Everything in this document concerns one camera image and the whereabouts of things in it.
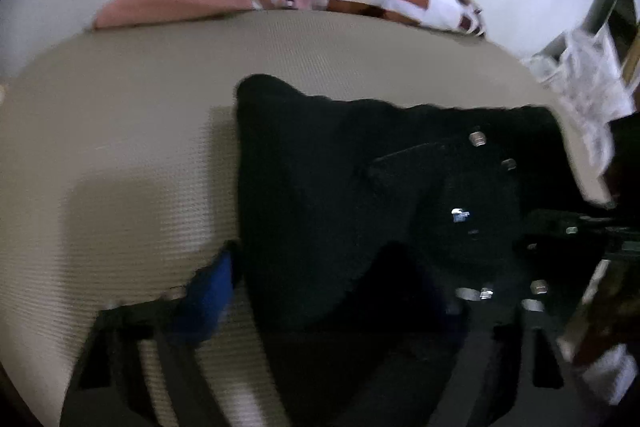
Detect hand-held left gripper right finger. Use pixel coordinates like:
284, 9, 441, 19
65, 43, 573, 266
430, 279, 572, 427

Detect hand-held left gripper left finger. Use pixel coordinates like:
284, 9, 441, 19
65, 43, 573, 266
62, 239, 239, 427

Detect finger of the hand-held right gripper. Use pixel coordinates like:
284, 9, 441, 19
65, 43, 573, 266
367, 131, 518, 188

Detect black pants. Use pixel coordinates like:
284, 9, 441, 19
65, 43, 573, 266
235, 74, 576, 427

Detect white patterned cloth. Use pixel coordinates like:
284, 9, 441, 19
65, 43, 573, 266
522, 24, 638, 208

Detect beige textured mattress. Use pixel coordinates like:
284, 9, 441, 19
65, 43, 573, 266
0, 9, 617, 427

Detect grey furniture frame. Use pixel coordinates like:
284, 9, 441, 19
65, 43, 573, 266
530, 0, 640, 78

